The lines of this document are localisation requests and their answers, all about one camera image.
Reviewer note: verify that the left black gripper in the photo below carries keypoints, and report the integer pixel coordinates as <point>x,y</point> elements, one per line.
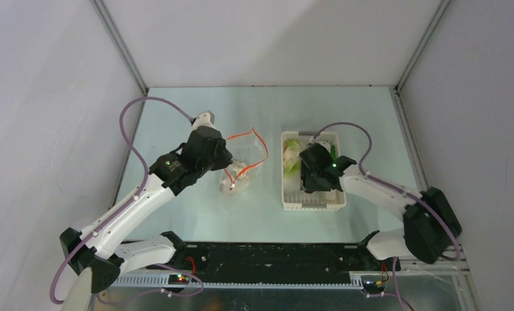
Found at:
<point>225,158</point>

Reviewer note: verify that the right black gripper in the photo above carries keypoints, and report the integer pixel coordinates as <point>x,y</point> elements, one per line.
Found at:
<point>312,181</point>

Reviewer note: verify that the clear zip top bag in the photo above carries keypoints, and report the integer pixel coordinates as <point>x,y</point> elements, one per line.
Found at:
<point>249,151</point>

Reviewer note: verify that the green bok choy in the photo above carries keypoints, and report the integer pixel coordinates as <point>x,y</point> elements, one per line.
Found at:
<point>333,152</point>

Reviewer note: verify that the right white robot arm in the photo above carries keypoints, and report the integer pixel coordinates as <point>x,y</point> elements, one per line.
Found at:
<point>430,225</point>

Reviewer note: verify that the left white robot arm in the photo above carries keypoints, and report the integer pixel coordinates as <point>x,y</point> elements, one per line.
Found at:
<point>99,248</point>

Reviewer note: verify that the pale green cabbage leaf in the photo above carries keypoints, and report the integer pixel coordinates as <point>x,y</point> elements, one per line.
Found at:
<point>292,167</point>

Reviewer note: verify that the white plastic basket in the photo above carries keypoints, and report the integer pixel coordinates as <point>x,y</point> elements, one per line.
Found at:
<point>293,197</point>

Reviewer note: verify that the small cabbage leaf piece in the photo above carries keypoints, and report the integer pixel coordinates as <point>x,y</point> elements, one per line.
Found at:
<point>292,143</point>

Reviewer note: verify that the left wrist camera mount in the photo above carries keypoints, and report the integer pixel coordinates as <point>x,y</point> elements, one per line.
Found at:
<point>206,118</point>

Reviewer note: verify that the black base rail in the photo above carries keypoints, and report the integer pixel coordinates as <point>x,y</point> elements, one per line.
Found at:
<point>276,263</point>

